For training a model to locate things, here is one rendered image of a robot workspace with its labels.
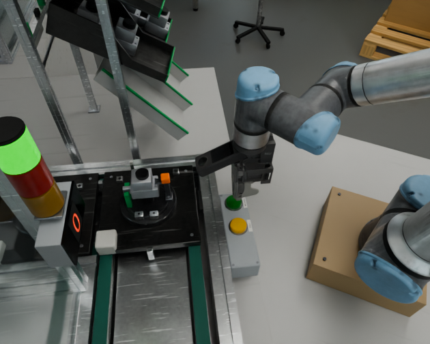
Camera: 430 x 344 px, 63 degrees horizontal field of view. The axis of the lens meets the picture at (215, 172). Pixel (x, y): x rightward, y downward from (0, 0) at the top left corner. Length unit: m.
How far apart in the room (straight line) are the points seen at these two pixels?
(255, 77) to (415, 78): 0.25
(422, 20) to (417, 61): 3.18
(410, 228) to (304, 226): 0.43
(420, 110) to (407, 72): 2.48
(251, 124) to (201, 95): 0.74
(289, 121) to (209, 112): 0.72
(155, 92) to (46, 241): 0.61
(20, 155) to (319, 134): 0.43
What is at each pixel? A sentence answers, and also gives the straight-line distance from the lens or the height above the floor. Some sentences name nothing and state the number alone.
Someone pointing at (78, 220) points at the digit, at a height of 1.19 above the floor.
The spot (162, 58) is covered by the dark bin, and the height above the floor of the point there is 1.20.
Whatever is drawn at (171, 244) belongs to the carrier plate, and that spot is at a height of 0.97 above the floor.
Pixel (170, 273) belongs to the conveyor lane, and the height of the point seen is 0.92.
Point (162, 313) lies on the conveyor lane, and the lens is 0.84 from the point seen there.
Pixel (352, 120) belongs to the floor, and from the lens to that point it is 2.78.
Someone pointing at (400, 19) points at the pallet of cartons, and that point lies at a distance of 3.83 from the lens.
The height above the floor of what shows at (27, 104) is 0.86.
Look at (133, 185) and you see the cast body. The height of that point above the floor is 1.08.
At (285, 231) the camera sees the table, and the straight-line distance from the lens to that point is 1.01.
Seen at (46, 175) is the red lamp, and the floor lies 1.33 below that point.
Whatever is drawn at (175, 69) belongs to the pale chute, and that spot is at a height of 1.04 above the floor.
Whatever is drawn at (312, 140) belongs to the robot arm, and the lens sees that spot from 0.60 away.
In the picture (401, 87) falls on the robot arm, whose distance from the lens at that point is 0.64.
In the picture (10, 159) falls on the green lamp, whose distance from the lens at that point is 0.49.
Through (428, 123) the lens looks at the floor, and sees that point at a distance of 3.01.
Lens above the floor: 1.71
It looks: 50 degrees down
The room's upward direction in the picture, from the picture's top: 2 degrees clockwise
